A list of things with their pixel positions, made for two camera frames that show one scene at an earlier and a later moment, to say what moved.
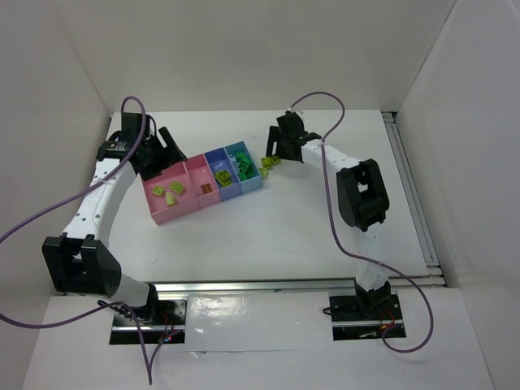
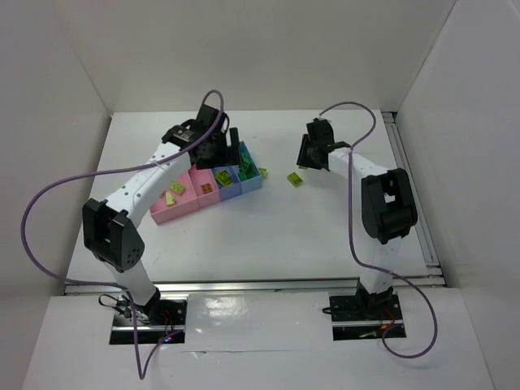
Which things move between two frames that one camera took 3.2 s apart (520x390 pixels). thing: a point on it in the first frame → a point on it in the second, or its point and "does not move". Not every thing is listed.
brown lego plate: x=206 y=188 does not move
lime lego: x=177 y=187 does not move
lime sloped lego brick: x=170 y=199 does not move
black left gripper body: x=161 y=154 → x=229 y=150
